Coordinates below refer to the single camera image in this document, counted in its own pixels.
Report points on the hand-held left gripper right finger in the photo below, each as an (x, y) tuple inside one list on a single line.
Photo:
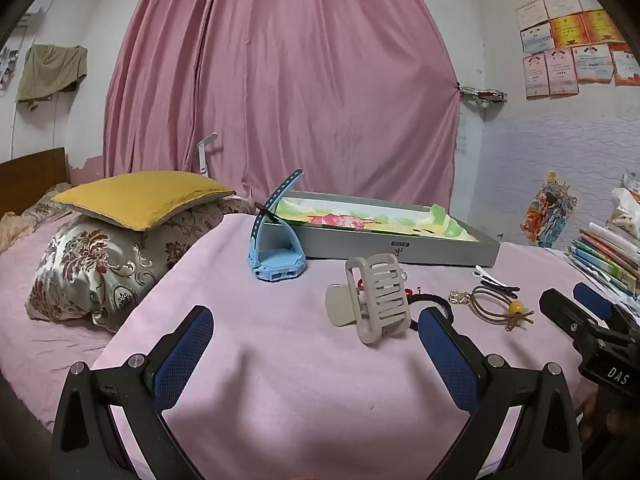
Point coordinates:
[(445, 355)]

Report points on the group of wall certificates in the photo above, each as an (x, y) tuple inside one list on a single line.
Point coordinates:
[(565, 55)]

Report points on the beige hair claw clip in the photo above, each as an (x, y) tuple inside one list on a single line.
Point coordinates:
[(385, 300)]

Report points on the white plastic bag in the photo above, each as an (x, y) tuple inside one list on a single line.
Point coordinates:
[(625, 210)]

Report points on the stack of books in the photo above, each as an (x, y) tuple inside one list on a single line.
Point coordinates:
[(607, 260)]

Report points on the floral quilt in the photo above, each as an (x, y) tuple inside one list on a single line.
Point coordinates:
[(30, 220)]

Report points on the blue smart watch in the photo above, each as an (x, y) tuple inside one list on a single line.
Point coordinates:
[(277, 262)]

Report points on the yellow pillow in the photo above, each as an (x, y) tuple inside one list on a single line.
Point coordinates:
[(140, 200)]

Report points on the white black hair clip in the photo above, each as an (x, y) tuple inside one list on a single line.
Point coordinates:
[(495, 282)]

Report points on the white angled bracket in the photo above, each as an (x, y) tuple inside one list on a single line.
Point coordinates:
[(202, 152)]

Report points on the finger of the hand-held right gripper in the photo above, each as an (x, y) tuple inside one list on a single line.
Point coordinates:
[(592, 300), (562, 312)]

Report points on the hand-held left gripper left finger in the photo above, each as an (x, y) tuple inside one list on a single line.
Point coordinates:
[(182, 355)]

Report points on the person's right hand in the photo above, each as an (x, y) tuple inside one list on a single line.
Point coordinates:
[(590, 412)]

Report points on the floral satin pillow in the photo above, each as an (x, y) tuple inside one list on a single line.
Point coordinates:
[(100, 265)]

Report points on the grey shallow box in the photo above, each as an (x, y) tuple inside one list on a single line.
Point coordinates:
[(390, 250)]

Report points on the pink bed sheet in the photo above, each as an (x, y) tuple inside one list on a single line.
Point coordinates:
[(20, 320)]

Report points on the wooden headboard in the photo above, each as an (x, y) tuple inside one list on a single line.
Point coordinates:
[(30, 175)]

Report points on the green hanging cloth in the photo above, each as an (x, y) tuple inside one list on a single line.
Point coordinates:
[(52, 67)]

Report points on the pink curtain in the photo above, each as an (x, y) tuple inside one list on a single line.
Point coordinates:
[(300, 85)]

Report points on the pink fleece blanket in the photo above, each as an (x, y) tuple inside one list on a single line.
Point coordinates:
[(280, 385)]

